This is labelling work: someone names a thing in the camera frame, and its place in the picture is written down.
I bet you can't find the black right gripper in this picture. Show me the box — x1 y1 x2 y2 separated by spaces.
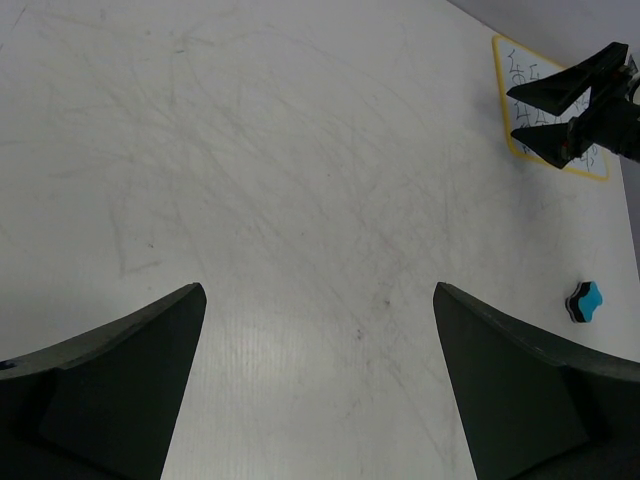
506 42 639 168

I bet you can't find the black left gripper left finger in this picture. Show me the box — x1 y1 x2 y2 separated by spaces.
1 283 207 479

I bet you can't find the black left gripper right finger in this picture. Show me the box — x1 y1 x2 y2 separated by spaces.
433 283 639 479

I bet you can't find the yellow framed small whiteboard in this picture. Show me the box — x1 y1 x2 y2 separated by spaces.
491 34 611 182

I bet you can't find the blue black whiteboard eraser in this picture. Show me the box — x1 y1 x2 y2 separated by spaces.
565 281 603 323

